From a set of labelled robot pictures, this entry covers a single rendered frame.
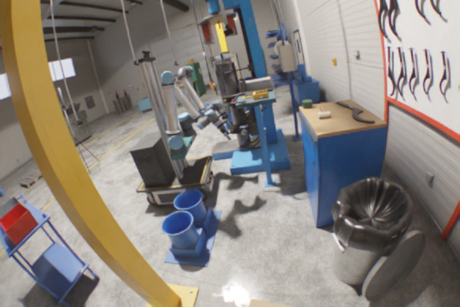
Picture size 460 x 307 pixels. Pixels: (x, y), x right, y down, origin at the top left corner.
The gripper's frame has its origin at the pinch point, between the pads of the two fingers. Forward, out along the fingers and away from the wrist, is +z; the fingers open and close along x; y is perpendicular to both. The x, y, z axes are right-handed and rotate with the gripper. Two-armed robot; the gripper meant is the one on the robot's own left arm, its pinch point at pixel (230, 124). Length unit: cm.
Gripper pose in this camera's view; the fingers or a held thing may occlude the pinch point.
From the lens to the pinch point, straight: 245.1
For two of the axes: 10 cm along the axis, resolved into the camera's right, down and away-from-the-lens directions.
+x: 2.4, -2.9, 9.3
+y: 7.9, -4.9, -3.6
